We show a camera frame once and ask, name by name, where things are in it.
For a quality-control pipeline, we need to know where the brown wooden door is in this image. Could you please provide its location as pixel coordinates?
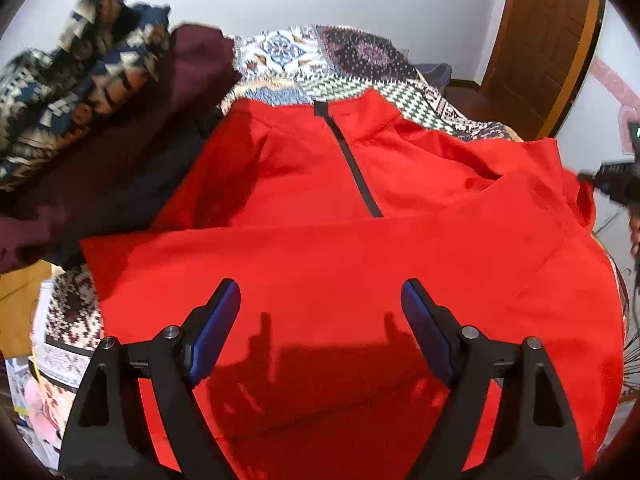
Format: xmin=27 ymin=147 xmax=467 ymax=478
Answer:
xmin=480 ymin=0 xmax=607 ymax=138

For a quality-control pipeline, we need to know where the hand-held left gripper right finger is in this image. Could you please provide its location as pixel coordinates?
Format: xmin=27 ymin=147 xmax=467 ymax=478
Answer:
xmin=400 ymin=278 xmax=586 ymax=480

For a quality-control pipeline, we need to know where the patchwork patterned blanket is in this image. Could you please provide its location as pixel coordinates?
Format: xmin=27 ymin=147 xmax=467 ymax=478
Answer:
xmin=30 ymin=24 xmax=631 ymax=396

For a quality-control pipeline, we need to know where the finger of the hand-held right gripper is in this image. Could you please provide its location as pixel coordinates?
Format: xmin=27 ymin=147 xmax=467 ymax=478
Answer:
xmin=576 ymin=160 xmax=623 ymax=195

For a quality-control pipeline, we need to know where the dark navy folded garment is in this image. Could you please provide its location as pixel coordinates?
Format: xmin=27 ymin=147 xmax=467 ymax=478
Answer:
xmin=40 ymin=110 xmax=223 ymax=266

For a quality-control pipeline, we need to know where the pink wall decoration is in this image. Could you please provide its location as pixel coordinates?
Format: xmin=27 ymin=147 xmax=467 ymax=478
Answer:
xmin=592 ymin=55 xmax=640 ymax=152

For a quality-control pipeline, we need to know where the maroon folded garment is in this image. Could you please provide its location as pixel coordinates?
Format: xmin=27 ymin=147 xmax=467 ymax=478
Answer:
xmin=0 ymin=24 xmax=243 ymax=273

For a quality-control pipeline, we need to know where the cartoon printed bed sheet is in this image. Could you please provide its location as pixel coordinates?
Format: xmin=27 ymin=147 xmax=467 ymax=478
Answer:
xmin=7 ymin=355 xmax=67 ymax=471

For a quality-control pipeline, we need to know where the red zip pullover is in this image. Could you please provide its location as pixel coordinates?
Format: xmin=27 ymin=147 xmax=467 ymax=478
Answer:
xmin=80 ymin=87 xmax=626 ymax=480

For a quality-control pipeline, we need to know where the navy patterned folded garment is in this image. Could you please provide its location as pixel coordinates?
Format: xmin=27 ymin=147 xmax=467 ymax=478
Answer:
xmin=0 ymin=0 xmax=171 ymax=191

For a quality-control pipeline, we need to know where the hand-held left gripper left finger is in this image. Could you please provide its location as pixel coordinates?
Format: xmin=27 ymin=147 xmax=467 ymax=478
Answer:
xmin=57 ymin=278 xmax=242 ymax=480

